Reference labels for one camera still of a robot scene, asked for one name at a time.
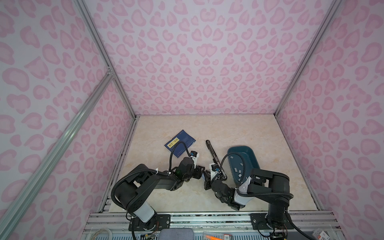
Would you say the aluminium diagonal frame bar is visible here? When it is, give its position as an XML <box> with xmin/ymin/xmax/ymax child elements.
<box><xmin>1</xmin><ymin>74</ymin><xmax>113</xmax><ymax>240</ymax></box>

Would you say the teal plastic tray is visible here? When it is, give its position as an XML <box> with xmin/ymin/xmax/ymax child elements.
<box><xmin>228</xmin><ymin>146</ymin><xmax>260</xmax><ymax>186</ymax></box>

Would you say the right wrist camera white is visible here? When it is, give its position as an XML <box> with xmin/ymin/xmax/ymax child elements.
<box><xmin>209</xmin><ymin>163</ymin><xmax>221</xmax><ymax>182</ymax></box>

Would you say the aluminium frame corner post left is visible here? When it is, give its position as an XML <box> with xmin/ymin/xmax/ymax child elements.
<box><xmin>73</xmin><ymin>0</ymin><xmax>137</xmax><ymax>120</ymax></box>

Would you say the blue book yellow label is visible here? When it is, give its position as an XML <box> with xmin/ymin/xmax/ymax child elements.
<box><xmin>165</xmin><ymin>130</ymin><xmax>196</xmax><ymax>158</ymax></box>

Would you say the aluminium frame corner post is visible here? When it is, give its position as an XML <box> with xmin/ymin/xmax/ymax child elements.
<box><xmin>73</xmin><ymin>0</ymin><xmax>137</xmax><ymax>120</ymax></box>
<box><xmin>274</xmin><ymin>0</ymin><xmax>344</xmax><ymax>119</ymax></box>

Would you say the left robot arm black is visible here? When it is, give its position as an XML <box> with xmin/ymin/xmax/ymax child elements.
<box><xmin>111</xmin><ymin>142</ymin><xmax>205</xmax><ymax>231</ymax></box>

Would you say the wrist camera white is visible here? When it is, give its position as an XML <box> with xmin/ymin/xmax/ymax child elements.
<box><xmin>189</xmin><ymin>151</ymin><xmax>199</xmax><ymax>168</ymax></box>
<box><xmin>209</xmin><ymin>163</ymin><xmax>221</xmax><ymax>182</ymax></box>

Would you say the aluminium frame corner post right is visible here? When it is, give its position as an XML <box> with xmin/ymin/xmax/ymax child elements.
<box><xmin>274</xmin><ymin>0</ymin><xmax>344</xmax><ymax>119</ymax></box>

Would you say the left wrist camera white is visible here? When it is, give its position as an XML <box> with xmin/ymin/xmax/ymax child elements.
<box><xmin>189</xmin><ymin>151</ymin><xmax>199</xmax><ymax>168</ymax></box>

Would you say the white tag front right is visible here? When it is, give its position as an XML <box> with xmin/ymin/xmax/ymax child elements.
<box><xmin>312</xmin><ymin>229</ymin><xmax>331</xmax><ymax>240</ymax></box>

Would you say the grey pad front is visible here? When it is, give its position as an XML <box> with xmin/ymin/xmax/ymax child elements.
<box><xmin>158</xmin><ymin>229</ymin><xmax>194</xmax><ymax>240</ymax></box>

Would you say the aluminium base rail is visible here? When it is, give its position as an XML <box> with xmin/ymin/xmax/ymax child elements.
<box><xmin>81</xmin><ymin>211</ymin><xmax>345</xmax><ymax>240</ymax></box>

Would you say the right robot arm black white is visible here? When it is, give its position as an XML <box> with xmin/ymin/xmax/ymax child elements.
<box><xmin>203</xmin><ymin>162</ymin><xmax>314</xmax><ymax>240</ymax></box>

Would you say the orange handled tool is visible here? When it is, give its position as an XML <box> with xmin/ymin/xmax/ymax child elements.
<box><xmin>203</xmin><ymin>232</ymin><xmax>234</xmax><ymax>240</ymax></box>

